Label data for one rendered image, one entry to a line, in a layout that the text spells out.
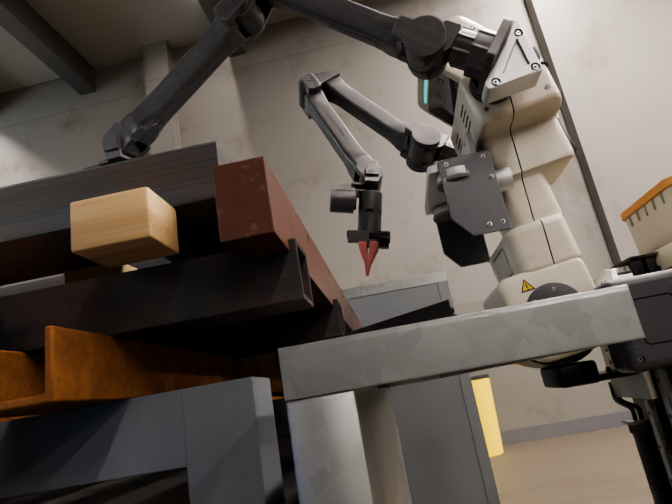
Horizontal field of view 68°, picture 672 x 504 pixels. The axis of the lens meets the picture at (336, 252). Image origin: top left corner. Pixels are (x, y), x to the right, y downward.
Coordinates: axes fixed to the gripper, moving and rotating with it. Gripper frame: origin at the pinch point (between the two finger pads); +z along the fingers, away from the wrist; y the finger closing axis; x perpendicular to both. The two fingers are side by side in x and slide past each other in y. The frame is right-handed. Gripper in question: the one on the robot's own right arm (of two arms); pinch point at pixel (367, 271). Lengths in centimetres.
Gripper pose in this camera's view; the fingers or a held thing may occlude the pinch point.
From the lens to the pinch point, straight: 117.0
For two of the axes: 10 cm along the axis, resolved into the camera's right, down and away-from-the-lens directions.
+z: -0.6, 9.7, -2.6
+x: 1.0, 2.6, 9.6
